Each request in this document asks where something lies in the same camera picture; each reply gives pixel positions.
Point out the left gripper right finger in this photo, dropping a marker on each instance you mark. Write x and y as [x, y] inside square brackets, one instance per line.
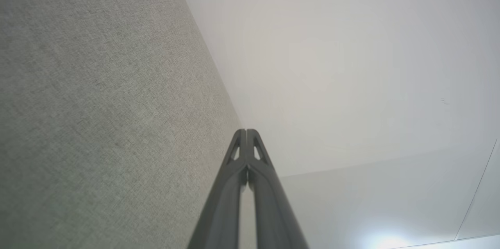
[273, 210]

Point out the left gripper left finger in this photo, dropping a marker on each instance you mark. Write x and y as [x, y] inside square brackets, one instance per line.
[222, 210]

